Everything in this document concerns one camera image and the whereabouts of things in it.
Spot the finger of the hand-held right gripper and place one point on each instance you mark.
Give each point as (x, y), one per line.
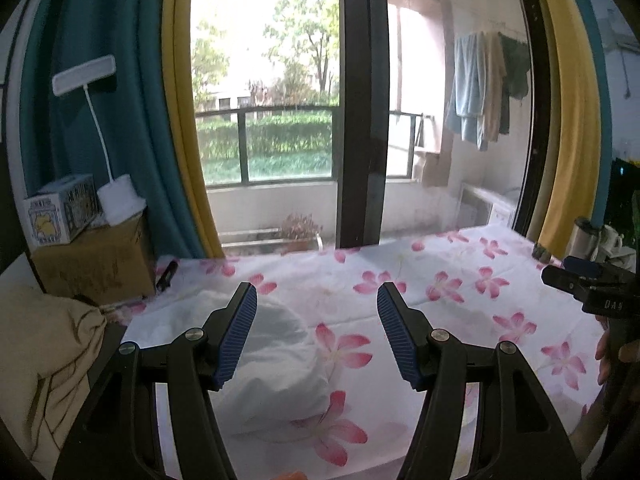
(582, 266)
(570, 282)

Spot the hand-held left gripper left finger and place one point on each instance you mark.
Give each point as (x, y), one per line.
(237, 335)

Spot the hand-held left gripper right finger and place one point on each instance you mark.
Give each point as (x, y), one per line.
(397, 340)

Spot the white garment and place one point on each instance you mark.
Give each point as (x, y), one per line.
(280, 360)

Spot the person's right forearm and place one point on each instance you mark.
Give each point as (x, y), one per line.
(582, 435)

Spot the person's right hand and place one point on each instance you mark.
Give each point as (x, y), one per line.
(603, 357)

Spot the steel flask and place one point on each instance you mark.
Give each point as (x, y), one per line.
(585, 240)

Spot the white kettle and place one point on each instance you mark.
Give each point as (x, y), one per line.
(612, 240)

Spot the pink floral bedsheet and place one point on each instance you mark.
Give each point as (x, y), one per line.
(450, 310)

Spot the dark electronic device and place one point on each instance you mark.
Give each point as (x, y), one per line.
(625, 200)

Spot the black tube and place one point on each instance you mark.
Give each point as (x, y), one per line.
(166, 275)

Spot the white washing machine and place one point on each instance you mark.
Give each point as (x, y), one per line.
(487, 207)

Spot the potted plant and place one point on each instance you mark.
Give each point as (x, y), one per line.
(300, 230)

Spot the yellow curtain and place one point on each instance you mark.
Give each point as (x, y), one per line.
(570, 110)
(190, 135)

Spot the large cardboard box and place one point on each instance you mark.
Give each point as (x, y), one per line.
(95, 270)

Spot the small brown carton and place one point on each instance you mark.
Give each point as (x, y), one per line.
(436, 170)

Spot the teal curtain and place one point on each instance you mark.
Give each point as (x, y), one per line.
(125, 110)
(595, 85)

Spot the white desk lamp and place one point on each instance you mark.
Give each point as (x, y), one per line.
(117, 195)

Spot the beige cloth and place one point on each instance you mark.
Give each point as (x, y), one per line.
(50, 360)

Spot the balcony railing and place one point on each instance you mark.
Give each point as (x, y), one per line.
(280, 145)

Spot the hanging dark green garment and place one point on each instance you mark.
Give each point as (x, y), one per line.
(517, 70)

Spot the hanging light blue towel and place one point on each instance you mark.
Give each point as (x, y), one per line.
(467, 90)

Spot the printed small box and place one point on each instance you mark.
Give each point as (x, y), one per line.
(57, 210)

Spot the dark sliding door frame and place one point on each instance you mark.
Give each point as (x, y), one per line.
(362, 110)

